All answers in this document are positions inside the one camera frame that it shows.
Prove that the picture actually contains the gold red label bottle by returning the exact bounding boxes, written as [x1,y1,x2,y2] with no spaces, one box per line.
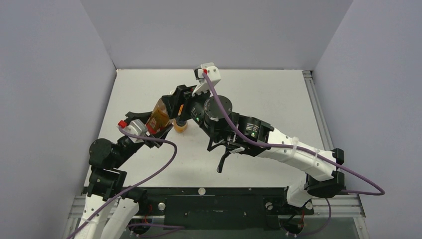
[146,99,170,135]

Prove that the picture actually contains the orange blue label bottle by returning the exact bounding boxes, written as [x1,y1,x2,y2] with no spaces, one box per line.
[173,117,188,133]

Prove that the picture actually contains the white bottle cap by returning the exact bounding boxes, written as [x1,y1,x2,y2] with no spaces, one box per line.
[198,188,206,195]

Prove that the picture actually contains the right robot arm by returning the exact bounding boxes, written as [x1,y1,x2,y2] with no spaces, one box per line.
[161,85,345,213]

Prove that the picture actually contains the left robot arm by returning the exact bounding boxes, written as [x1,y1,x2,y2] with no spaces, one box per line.
[68,112,174,239]

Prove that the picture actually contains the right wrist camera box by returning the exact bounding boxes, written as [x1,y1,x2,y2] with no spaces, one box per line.
[192,62,221,96]

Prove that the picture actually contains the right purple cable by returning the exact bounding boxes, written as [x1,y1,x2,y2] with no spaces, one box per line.
[202,72,386,239]

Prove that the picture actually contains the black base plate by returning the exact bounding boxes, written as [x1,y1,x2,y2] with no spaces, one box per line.
[130,187,314,231]

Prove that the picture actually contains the aluminium rail frame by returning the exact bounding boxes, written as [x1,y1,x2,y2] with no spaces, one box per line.
[67,70,370,239]

